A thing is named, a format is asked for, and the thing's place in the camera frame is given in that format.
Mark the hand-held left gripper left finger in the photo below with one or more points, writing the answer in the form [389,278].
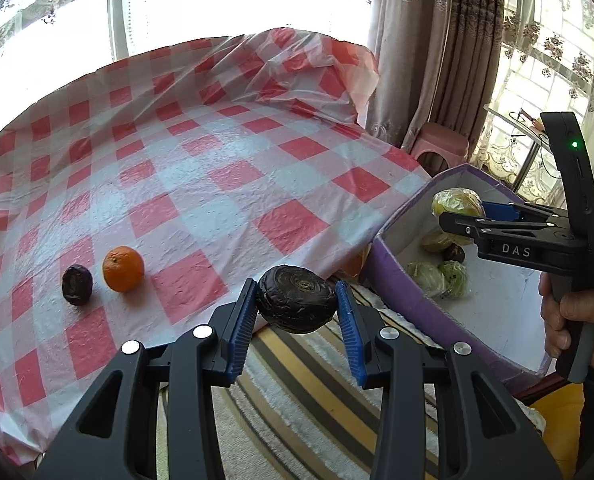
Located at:
[242,335]

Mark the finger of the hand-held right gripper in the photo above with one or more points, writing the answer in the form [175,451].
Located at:
[499,210]
[502,231]

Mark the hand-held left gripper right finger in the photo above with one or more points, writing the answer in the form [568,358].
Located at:
[351,335]

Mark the plastic-wrapped mango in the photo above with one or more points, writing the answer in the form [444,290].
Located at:
[434,241]
[454,202]

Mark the wrinkled dark passion fruit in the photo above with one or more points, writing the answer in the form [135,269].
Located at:
[454,255]

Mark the large dark passion fruit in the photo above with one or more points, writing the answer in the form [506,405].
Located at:
[297,300]

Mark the plastic-wrapped cabbage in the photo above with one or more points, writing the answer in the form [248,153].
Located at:
[427,277]

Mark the purple cardboard box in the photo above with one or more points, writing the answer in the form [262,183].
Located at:
[497,320]

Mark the glass side table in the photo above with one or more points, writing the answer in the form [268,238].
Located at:
[512,125]

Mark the pink plastic stool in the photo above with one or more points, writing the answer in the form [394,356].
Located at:
[439,140]

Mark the orange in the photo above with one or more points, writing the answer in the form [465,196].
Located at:
[123,269]

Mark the yellow plastic object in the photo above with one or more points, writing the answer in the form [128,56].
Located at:
[559,425]

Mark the small dark passion fruit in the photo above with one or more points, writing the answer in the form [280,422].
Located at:
[77,285]

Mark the pink patterned curtain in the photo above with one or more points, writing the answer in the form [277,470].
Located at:
[427,50]

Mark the red checked plastic tablecloth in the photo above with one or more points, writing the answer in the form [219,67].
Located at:
[202,160]

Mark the sheer floral lace curtain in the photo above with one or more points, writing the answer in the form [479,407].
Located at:
[542,35]

